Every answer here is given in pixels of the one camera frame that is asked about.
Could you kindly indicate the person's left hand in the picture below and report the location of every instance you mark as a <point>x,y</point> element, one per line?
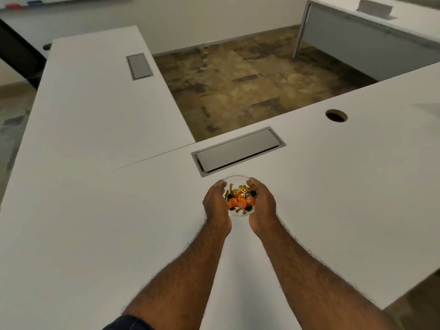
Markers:
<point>215,206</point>

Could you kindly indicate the person's right hand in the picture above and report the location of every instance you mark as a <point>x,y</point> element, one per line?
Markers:
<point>266,206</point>

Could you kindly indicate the clear glass bowl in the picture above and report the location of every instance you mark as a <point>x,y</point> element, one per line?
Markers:
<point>238,213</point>

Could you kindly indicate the pile of candy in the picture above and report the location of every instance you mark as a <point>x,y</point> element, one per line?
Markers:
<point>240,202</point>

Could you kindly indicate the person's left forearm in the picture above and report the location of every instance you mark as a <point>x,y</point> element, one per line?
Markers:
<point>182,281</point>

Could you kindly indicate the person's right forearm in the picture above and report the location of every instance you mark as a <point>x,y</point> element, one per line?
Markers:
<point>309,281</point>

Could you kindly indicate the dark blue striped shirt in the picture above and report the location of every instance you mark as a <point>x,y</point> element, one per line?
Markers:
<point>129,323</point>

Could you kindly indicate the white desk with grey panel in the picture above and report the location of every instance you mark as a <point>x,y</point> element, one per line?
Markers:
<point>350,41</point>

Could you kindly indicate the raised grey desk hatch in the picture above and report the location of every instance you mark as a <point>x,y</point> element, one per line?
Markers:
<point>374,8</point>

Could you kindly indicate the black office chair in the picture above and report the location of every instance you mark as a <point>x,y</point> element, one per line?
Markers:
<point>19,54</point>

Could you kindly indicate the blue whiteboard marker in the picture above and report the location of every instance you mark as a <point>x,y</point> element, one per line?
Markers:
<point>35,2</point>

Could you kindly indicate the red whiteboard eraser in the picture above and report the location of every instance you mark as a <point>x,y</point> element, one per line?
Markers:
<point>13,6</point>

